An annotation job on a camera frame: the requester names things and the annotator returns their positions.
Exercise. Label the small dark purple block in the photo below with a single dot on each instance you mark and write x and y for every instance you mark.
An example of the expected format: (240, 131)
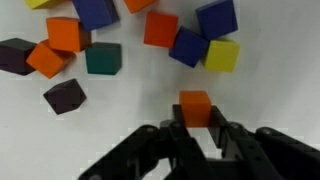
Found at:
(65, 96)
(15, 56)

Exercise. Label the small orange block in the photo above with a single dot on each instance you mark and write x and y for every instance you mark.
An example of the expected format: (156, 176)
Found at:
(49, 60)
(138, 4)
(195, 108)
(66, 33)

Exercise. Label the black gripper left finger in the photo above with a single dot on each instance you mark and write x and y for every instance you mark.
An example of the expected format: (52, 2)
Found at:
(160, 153)

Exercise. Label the small yellow block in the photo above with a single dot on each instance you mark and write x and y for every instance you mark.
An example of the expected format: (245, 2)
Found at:
(41, 3)
(221, 56)

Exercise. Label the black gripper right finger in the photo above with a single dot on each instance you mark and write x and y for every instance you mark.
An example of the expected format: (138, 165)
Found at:
(260, 153)

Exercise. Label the small teal green block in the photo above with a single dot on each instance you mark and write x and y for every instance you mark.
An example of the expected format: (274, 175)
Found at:
(103, 58)

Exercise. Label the small red-orange block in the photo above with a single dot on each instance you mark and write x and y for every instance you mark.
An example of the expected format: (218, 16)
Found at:
(161, 29)

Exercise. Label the small blue block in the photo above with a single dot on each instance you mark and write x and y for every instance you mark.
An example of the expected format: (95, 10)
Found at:
(95, 13)
(188, 46)
(216, 18)

